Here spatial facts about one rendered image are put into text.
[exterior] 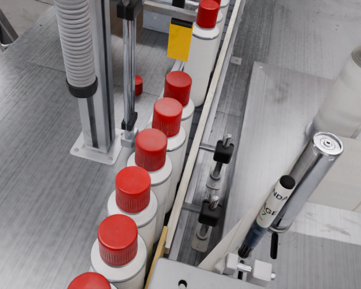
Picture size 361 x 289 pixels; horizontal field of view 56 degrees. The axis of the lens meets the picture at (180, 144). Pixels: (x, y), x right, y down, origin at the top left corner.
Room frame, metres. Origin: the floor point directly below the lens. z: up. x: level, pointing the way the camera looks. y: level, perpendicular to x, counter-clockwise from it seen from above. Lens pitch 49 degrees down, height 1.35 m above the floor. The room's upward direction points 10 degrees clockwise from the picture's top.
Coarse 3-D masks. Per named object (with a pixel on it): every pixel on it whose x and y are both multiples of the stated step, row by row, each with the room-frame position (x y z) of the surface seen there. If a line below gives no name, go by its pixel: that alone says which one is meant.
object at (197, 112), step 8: (232, 0) 0.99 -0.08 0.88; (232, 8) 0.94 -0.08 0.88; (224, 24) 0.84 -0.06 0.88; (224, 32) 0.81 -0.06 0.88; (216, 56) 0.69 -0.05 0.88; (216, 64) 0.66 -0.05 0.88; (208, 88) 0.57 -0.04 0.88; (200, 112) 0.50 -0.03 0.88; (192, 120) 0.47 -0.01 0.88; (192, 128) 0.45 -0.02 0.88; (192, 136) 0.43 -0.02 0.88; (184, 160) 0.37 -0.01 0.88; (184, 168) 0.35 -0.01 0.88; (176, 192) 0.30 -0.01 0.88; (168, 216) 0.26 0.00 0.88; (152, 248) 0.20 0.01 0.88; (152, 256) 0.19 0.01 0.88; (144, 280) 0.16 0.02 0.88
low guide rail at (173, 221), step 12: (240, 0) 0.92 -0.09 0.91; (228, 36) 0.73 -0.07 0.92; (216, 72) 0.59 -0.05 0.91; (216, 84) 0.55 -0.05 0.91; (204, 108) 0.47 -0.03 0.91; (204, 120) 0.44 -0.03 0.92; (192, 144) 0.38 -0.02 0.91; (192, 156) 0.35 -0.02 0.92; (192, 168) 0.33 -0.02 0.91; (180, 192) 0.28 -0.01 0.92; (180, 204) 0.26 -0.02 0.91; (168, 228) 0.22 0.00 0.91; (168, 240) 0.20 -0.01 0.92; (168, 252) 0.19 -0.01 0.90
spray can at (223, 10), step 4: (224, 0) 0.63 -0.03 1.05; (228, 0) 0.64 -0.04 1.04; (224, 4) 0.62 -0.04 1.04; (228, 4) 0.64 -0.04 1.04; (220, 8) 0.62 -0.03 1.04; (224, 8) 0.62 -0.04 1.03; (224, 12) 0.63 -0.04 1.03; (224, 16) 0.63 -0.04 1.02; (224, 20) 0.63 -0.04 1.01; (220, 32) 0.63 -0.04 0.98; (220, 36) 0.63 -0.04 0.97; (216, 48) 0.63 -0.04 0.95; (216, 52) 0.63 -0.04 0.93; (212, 68) 0.63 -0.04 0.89
